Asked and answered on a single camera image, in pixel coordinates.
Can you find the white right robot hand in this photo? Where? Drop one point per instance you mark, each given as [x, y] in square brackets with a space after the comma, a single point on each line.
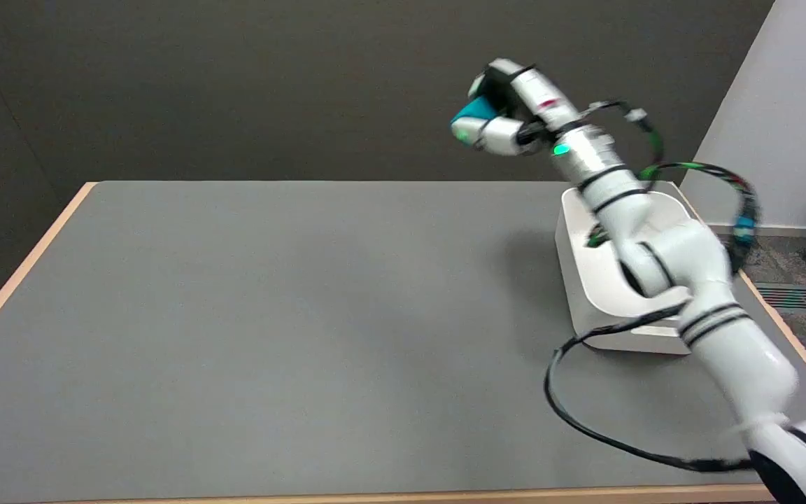
[515, 105]

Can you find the blue wooden cube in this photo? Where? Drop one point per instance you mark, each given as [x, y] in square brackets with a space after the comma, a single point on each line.
[474, 110]

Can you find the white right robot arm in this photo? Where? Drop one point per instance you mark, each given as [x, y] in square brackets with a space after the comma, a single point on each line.
[683, 273]

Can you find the white plastic box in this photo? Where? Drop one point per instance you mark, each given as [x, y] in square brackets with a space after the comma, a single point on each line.
[602, 280]

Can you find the floor vent grille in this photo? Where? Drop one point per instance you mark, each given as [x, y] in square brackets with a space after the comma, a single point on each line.
[795, 298]

